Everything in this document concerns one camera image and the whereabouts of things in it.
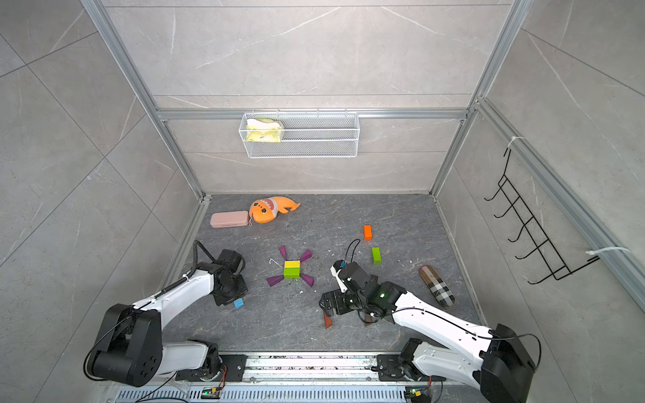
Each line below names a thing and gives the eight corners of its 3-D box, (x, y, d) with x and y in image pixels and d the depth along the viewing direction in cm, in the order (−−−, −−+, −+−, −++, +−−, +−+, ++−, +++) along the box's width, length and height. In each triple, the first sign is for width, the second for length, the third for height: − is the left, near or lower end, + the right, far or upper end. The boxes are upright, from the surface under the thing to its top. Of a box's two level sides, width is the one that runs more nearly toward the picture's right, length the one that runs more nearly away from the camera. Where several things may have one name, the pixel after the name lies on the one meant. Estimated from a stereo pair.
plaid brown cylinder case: (442, 310, 87) (446, 306, 84) (415, 272, 96) (418, 267, 93) (453, 305, 88) (457, 300, 85) (425, 268, 97) (429, 263, 94)
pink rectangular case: (210, 227, 110) (207, 223, 108) (215, 215, 115) (212, 211, 112) (246, 227, 110) (244, 223, 108) (249, 215, 115) (247, 211, 112)
